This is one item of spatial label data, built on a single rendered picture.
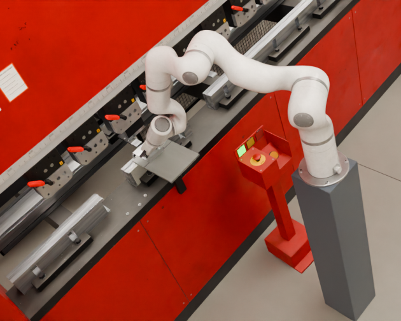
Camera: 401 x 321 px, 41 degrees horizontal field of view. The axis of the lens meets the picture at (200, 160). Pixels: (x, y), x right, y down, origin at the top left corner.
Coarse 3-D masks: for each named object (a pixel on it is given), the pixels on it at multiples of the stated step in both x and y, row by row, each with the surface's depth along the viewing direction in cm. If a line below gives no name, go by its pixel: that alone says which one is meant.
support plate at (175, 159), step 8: (176, 144) 240; (168, 152) 237; (176, 152) 236; (184, 152) 234; (192, 152) 233; (136, 160) 240; (144, 160) 238; (160, 160) 235; (168, 160) 234; (176, 160) 232; (184, 160) 231; (192, 160) 229; (144, 168) 236; (152, 168) 233; (160, 168) 232; (168, 168) 230; (176, 168) 229; (184, 168) 227; (160, 176) 229; (168, 176) 227; (176, 176) 225
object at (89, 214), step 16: (80, 208) 234; (96, 208) 234; (64, 224) 230; (80, 224) 230; (96, 224) 237; (48, 240) 226; (64, 240) 227; (32, 256) 223; (48, 256) 224; (16, 272) 219; (32, 272) 221
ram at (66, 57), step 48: (0, 0) 173; (48, 0) 184; (96, 0) 197; (144, 0) 213; (192, 0) 230; (0, 48) 178; (48, 48) 191; (96, 48) 205; (144, 48) 221; (0, 96) 184; (48, 96) 197; (0, 144) 190; (0, 192) 197
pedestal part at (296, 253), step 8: (296, 224) 299; (272, 232) 300; (296, 232) 296; (304, 232) 294; (272, 240) 297; (280, 240) 295; (296, 240) 292; (304, 240) 291; (272, 248) 299; (280, 248) 292; (288, 248) 290; (296, 248) 289; (304, 248) 292; (280, 256) 298; (288, 256) 288; (296, 256) 289; (304, 256) 296; (312, 256) 295; (288, 264) 296; (296, 264) 293; (304, 264) 293
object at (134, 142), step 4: (104, 128) 258; (104, 132) 255; (108, 132) 254; (112, 132) 254; (108, 136) 254; (112, 136) 254; (116, 136) 255; (120, 136) 255; (124, 136) 254; (108, 140) 254; (112, 140) 254; (116, 140) 256; (124, 140) 252; (128, 140) 251; (132, 140) 250; (136, 140) 249; (112, 144) 255; (132, 144) 248; (136, 144) 247; (140, 144) 247
